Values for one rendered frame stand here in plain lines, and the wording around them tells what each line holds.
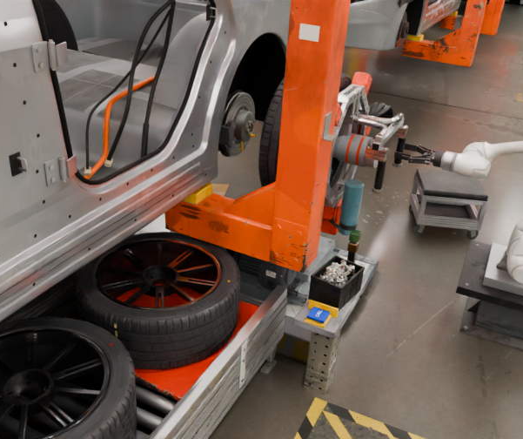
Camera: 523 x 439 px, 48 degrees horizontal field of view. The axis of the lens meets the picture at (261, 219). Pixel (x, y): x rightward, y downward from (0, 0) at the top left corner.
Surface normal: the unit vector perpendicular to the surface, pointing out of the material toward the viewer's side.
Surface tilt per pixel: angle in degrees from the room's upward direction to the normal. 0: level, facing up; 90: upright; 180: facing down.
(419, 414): 0
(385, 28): 97
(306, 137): 90
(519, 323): 90
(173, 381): 0
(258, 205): 90
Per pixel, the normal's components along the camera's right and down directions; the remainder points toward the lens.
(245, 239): -0.44, 0.41
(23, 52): 0.89, 0.22
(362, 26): 0.12, 0.59
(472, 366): 0.07, -0.87
